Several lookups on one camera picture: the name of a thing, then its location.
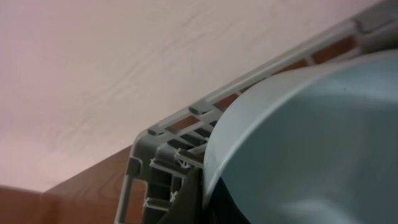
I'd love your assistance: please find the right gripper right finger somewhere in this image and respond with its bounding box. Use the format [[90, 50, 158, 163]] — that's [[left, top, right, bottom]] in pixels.
[[205, 179, 250, 224]]

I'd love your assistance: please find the grey dishwasher rack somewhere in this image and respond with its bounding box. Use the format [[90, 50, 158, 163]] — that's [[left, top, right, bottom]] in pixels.
[[115, 0, 397, 223]]

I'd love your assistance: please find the light blue bowl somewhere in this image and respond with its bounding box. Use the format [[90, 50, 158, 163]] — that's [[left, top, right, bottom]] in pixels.
[[202, 50, 397, 223]]

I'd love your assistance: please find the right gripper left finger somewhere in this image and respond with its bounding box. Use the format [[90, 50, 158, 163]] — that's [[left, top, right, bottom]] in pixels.
[[158, 168, 202, 224]]

